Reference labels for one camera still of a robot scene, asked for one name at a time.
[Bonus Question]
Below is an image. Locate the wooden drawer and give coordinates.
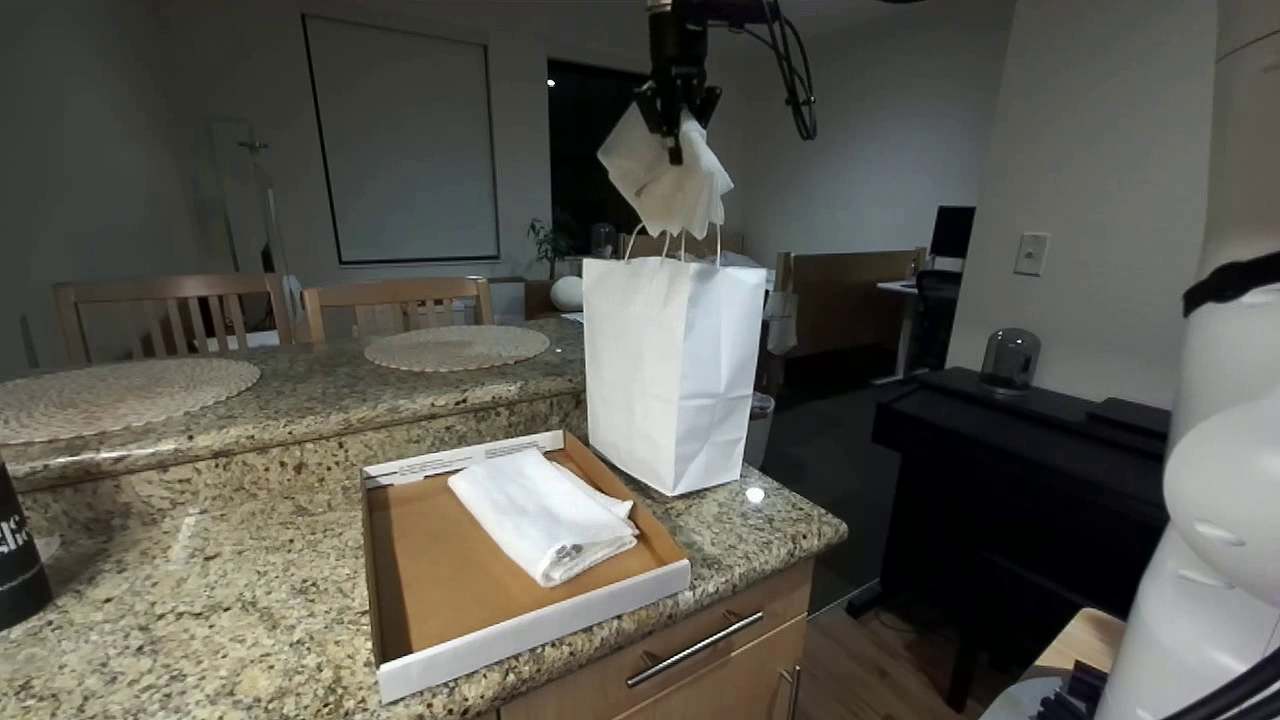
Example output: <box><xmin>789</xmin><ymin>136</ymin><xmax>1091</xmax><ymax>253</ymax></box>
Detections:
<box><xmin>498</xmin><ymin>558</ymin><xmax>816</xmax><ymax>720</ymax></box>

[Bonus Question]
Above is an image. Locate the dark window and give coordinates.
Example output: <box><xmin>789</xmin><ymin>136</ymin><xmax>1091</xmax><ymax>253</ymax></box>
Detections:
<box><xmin>546</xmin><ymin>58</ymin><xmax>653</xmax><ymax>257</ymax></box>

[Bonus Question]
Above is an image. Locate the trash bin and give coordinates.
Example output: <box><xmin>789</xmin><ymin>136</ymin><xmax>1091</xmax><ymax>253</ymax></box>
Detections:
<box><xmin>744</xmin><ymin>392</ymin><xmax>777</xmax><ymax>470</ymax></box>

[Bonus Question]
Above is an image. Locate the wooden chair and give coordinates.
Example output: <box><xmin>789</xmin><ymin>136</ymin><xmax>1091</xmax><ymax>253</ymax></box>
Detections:
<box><xmin>53</xmin><ymin>272</ymin><xmax>297</xmax><ymax>367</ymax></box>
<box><xmin>619</xmin><ymin>231</ymin><xmax>747</xmax><ymax>264</ymax></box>
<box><xmin>300</xmin><ymin>276</ymin><xmax>495</xmax><ymax>345</ymax></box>

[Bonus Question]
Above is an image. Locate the folded white cloth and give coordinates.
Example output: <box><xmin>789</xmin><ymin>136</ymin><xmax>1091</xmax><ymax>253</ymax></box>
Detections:
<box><xmin>447</xmin><ymin>447</ymin><xmax>640</xmax><ymax>588</ymax></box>

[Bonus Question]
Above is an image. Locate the office chair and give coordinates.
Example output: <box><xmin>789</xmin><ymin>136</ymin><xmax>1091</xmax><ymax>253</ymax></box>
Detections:
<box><xmin>914</xmin><ymin>268</ymin><xmax>964</xmax><ymax>372</ymax></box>

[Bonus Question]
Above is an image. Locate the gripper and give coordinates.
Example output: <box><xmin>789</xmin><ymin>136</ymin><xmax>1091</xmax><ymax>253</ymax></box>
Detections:
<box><xmin>633</xmin><ymin>8</ymin><xmax>724</xmax><ymax>167</ymax></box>

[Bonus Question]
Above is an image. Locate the white desk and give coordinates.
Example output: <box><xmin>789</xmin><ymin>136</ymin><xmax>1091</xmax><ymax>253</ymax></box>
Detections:
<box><xmin>876</xmin><ymin>277</ymin><xmax>937</xmax><ymax>387</ymax></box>

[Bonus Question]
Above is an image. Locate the white cloth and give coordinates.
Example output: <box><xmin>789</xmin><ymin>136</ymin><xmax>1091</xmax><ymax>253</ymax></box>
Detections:
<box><xmin>447</xmin><ymin>447</ymin><xmax>640</xmax><ymax>588</ymax></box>
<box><xmin>597</xmin><ymin>100</ymin><xmax>735</xmax><ymax>240</ymax></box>

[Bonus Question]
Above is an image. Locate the drawer handle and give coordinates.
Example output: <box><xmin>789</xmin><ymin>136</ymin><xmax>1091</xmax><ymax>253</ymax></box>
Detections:
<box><xmin>626</xmin><ymin>610</ymin><xmax>766</xmax><ymax>690</ymax></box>

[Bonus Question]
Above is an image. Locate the white paper bag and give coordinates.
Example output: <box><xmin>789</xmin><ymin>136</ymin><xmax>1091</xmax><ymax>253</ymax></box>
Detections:
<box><xmin>582</xmin><ymin>222</ymin><xmax>769</xmax><ymax>498</ymax></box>

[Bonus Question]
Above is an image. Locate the potted plant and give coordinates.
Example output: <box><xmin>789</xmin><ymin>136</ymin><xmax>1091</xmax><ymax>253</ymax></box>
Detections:
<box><xmin>526</xmin><ymin>217</ymin><xmax>573</xmax><ymax>283</ymax></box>

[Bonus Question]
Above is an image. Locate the black cylindrical container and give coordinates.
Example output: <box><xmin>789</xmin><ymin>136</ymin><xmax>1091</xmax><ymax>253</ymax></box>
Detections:
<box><xmin>0</xmin><ymin>460</ymin><xmax>54</xmax><ymax>633</ymax></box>

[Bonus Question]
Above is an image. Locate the glass dome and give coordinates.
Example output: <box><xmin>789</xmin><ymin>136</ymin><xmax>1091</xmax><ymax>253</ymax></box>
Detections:
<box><xmin>979</xmin><ymin>328</ymin><xmax>1042</xmax><ymax>395</ymax></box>

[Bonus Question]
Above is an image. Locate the round woven placemat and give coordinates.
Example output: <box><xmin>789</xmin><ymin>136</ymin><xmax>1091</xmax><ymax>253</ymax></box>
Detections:
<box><xmin>0</xmin><ymin>357</ymin><xmax>262</xmax><ymax>446</ymax></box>
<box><xmin>363</xmin><ymin>324</ymin><xmax>552</xmax><ymax>374</ymax></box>

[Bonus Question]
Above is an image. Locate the black piano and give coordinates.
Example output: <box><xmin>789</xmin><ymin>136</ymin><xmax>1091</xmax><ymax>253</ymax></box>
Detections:
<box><xmin>845</xmin><ymin>366</ymin><xmax>1172</xmax><ymax>714</ymax></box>

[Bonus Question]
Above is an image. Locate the monitor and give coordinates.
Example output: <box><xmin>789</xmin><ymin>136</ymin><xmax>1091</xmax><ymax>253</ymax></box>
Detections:
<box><xmin>928</xmin><ymin>205</ymin><xmax>978</xmax><ymax>262</ymax></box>

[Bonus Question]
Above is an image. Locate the white projection screen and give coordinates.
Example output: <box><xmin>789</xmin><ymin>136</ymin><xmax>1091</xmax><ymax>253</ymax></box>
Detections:
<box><xmin>302</xmin><ymin>13</ymin><xmax>502</xmax><ymax>267</ymax></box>

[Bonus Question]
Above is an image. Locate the flat cardboard box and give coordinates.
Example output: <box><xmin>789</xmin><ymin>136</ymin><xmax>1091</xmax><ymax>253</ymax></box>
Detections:
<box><xmin>360</xmin><ymin>430</ymin><xmax>693</xmax><ymax>705</ymax></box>

